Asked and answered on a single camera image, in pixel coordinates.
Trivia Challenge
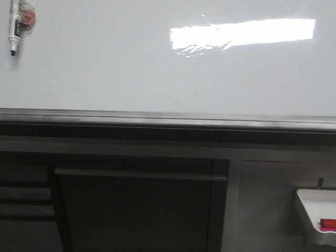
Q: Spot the white glossy whiteboard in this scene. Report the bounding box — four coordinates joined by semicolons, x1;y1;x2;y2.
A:
1;1;335;116

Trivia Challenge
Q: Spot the dark whiteboard frame rail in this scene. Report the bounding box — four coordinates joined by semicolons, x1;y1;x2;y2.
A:
1;108;335;146

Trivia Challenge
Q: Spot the white wall-mounted tray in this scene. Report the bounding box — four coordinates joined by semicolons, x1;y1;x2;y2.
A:
294;188;335;247

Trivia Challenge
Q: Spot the dark cabinet door panel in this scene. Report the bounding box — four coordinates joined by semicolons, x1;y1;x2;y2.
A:
55;168;227;251

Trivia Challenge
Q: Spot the black whiteboard marker with tape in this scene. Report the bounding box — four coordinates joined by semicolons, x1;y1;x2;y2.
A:
8;1;36;56

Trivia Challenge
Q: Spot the red marker in tray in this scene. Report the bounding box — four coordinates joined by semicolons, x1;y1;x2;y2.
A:
320;218;336;229

